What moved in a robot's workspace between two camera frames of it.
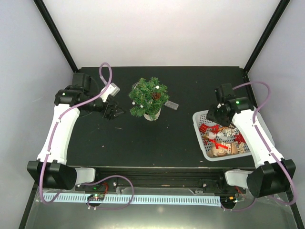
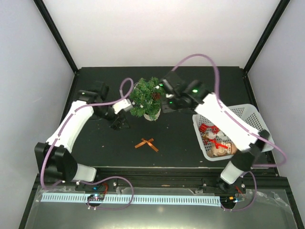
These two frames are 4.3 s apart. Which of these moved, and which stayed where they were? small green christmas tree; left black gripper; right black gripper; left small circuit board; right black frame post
Moved: right black gripper; left black gripper
Stayed: left small circuit board; right black frame post; small green christmas tree
